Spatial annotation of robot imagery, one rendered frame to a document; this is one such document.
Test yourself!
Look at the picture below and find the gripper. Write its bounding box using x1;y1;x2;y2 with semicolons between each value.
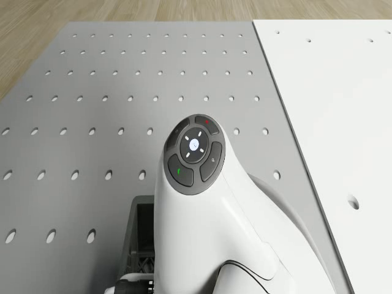
105;273;156;294

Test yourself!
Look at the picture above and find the dark grey basket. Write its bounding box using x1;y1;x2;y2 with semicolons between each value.
120;195;157;278

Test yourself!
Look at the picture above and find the white board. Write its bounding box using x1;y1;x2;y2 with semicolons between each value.
253;18;392;294

